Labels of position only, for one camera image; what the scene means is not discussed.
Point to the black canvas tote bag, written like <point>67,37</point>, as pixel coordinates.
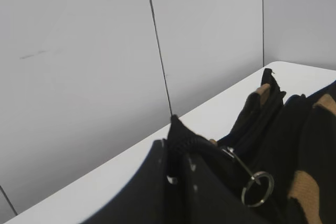
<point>276,165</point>

